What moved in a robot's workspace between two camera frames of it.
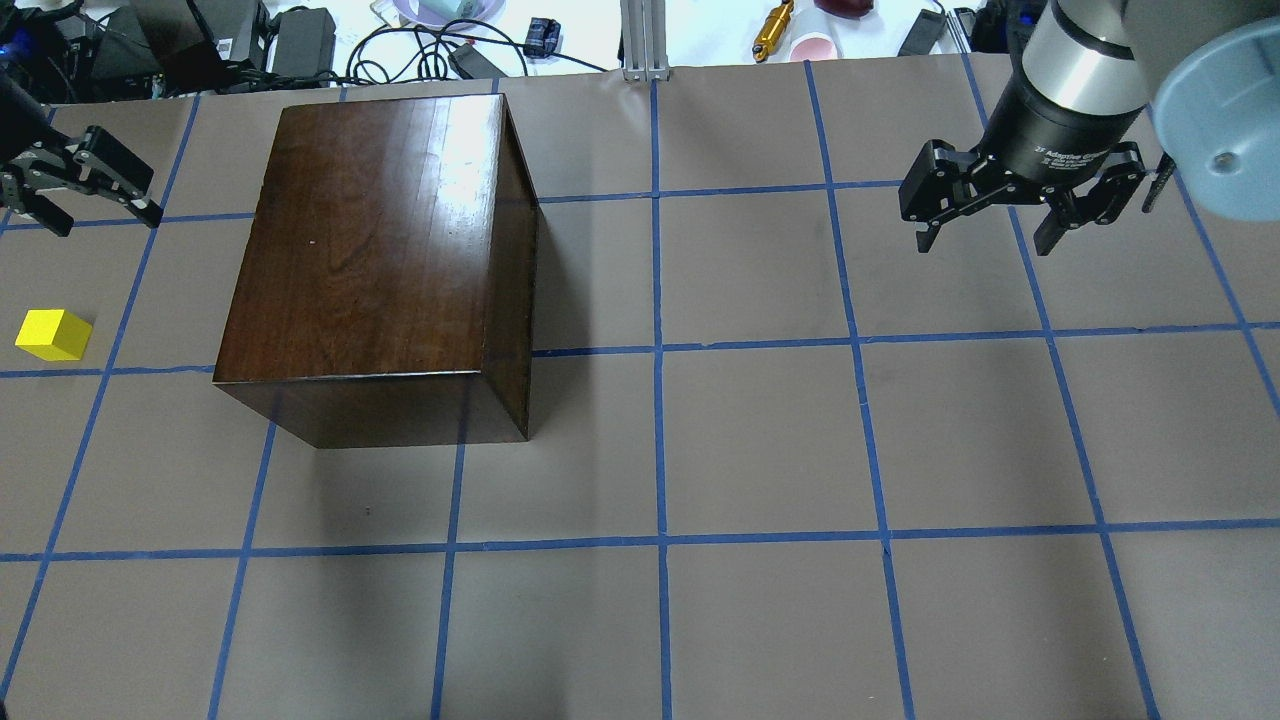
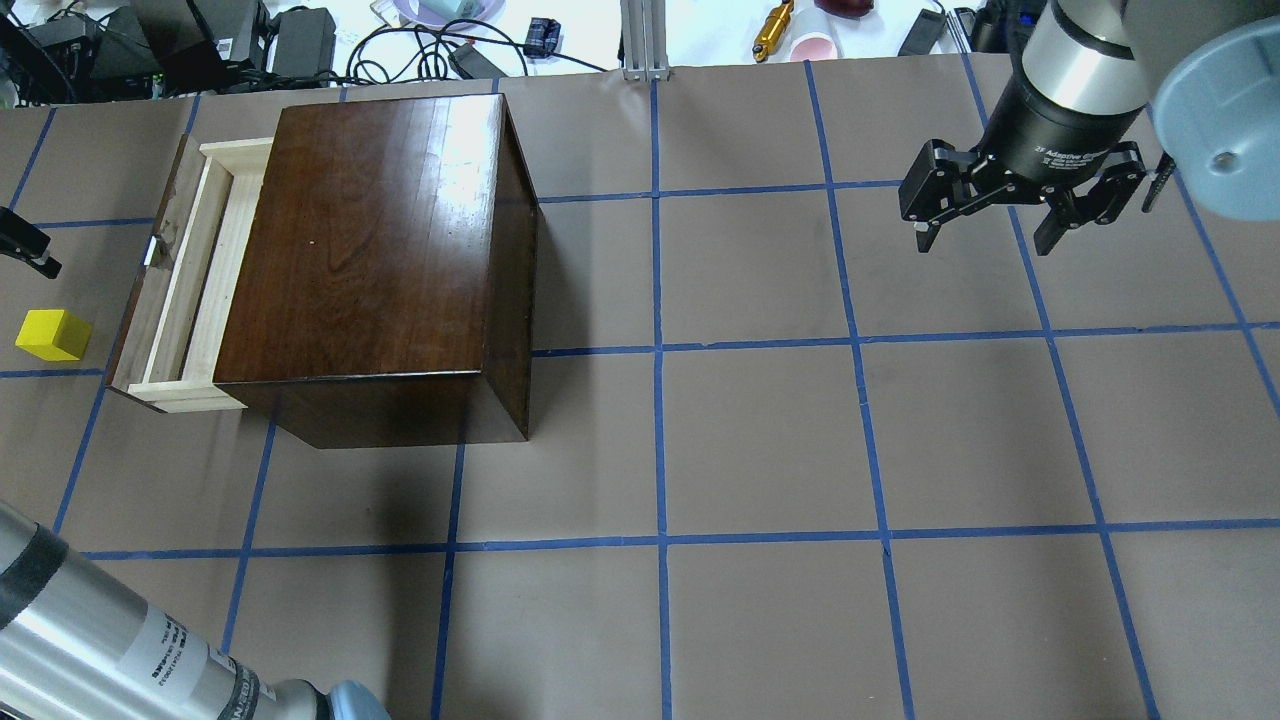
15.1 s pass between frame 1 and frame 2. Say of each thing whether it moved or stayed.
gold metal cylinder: stayed
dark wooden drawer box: moved
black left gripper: moved
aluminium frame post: stayed
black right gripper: stayed
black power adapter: stayed
